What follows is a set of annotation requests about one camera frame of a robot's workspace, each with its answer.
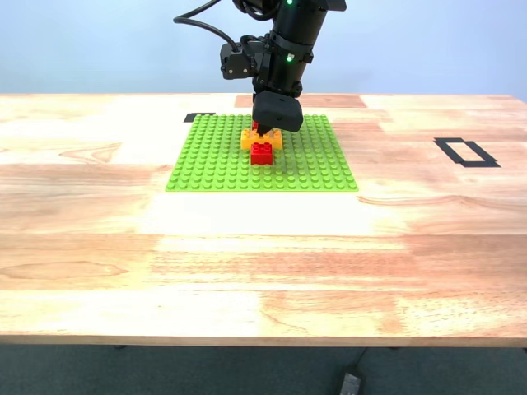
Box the yellow long toy brick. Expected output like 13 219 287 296
240 127 284 151

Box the green studded baseplate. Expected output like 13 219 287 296
164 114 359 193

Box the grey power adapter box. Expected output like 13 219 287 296
338 372 364 395

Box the black tape rectangle outline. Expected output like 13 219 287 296
433 137 502 169

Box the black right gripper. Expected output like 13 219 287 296
251 91 305 140

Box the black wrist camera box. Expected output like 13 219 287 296
219 40 259 81

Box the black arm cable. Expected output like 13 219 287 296
172 0 248 53

